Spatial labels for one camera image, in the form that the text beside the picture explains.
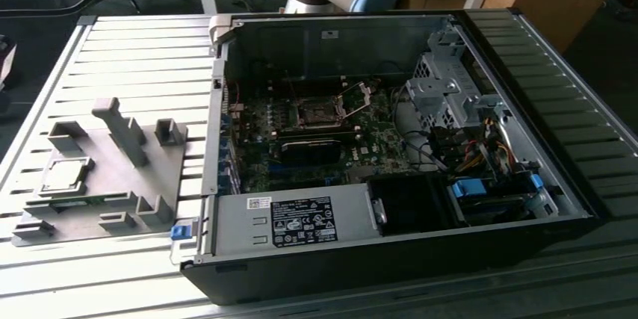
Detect silver chipset heat sink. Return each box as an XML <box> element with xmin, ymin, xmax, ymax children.
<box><xmin>348</xmin><ymin>165</ymin><xmax>374</xmax><ymax>184</ymax></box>

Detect CPU with silver top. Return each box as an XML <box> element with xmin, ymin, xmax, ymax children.
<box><xmin>41</xmin><ymin>158</ymin><xmax>88</xmax><ymax>191</ymax></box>

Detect green motherboard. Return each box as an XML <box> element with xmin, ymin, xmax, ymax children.
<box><xmin>221</xmin><ymin>79</ymin><xmax>440</xmax><ymax>195</ymax></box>

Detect small graphics card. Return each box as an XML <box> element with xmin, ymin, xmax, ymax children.
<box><xmin>277</xmin><ymin>139</ymin><xmax>344</xmax><ymax>166</ymax></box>

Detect metal drive cage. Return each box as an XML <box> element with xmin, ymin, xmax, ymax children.
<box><xmin>404</xmin><ymin>27</ymin><xmax>509</xmax><ymax>130</ymax></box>

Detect coloured wire bundle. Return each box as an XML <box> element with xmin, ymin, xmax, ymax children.
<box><xmin>463</xmin><ymin>138</ymin><xmax>515</xmax><ymax>175</ymax></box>

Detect pale grey case handle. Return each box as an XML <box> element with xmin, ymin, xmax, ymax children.
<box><xmin>206</xmin><ymin>13</ymin><xmax>245</xmax><ymax>58</ymax></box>

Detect thick black wire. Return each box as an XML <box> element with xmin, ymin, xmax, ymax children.
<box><xmin>390</xmin><ymin>85</ymin><xmax>451</xmax><ymax>171</ymax></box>

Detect blue plastic clip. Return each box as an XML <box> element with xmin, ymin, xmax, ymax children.
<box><xmin>527</xmin><ymin>171</ymin><xmax>545</xmax><ymax>193</ymax></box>

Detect black open PC case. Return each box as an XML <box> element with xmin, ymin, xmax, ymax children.
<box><xmin>178</xmin><ymin>8</ymin><xmax>612</xmax><ymax>307</ymax></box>

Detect blue case latch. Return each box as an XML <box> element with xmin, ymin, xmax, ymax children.
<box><xmin>169</xmin><ymin>223</ymin><xmax>193</xmax><ymax>241</ymax></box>

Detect grey parts rack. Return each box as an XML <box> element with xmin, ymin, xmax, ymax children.
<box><xmin>9</xmin><ymin>96</ymin><xmax>190</xmax><ymax>247</ymax></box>

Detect blue disk carrier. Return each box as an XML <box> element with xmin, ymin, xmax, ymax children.
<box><xmin>447</xmin><ymin>178</ymin><xmax>493</xmax><ymax>201</ymax></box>

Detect CPU socket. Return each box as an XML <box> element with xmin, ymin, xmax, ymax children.
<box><xmin>296</xmin><ymin>96</ymin><xmax>345</xmax><ymax>128</ymax></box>

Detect grey power supply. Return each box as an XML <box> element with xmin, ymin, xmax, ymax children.
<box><xmin>212</xmin><ymin>183</ymin><xmax>388</xmax><ymax>257</ymax></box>

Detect metal socket cover frame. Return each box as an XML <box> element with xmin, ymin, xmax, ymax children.
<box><xmin>336</xmin><ymin>81</ymin><xmax>376</xmax><ymax>120</ymax></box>

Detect green RAM stick on rack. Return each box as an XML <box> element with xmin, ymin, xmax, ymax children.
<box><xmin>49</xmin><ymin>199</ymin><xmax>108</xmax><ymax>208</ymax></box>

